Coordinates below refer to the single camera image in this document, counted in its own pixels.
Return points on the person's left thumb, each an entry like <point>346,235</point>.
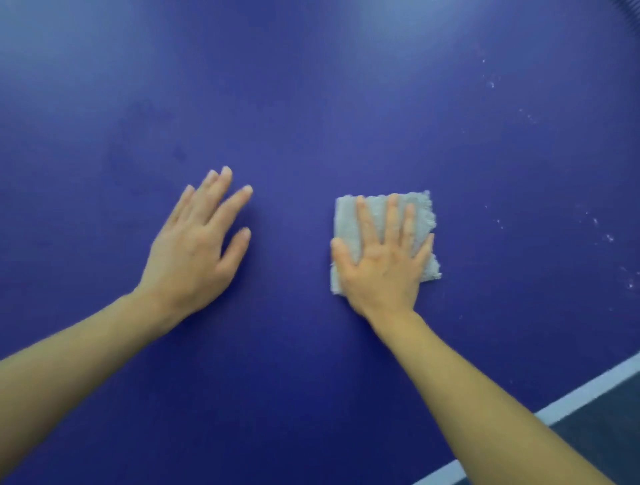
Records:
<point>236,252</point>

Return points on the person's right middle finger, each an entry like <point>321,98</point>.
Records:
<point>392,220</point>

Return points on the person's left middle finger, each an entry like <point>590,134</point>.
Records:
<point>215,192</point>

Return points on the person's right thumb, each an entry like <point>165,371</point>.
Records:
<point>342,255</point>

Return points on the grey cleaning cloth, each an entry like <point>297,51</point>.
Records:
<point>350,220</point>

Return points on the person's right hand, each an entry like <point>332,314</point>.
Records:
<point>382,277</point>

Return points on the person's left little finger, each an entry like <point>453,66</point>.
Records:
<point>181,205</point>

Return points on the person's left forearm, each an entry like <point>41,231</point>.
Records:
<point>75,372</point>

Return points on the person's right little finger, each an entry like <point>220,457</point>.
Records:
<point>424,252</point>

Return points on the person's left hand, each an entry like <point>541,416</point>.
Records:
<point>187,262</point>

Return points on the person's right forearm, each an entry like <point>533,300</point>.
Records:
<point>480,404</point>

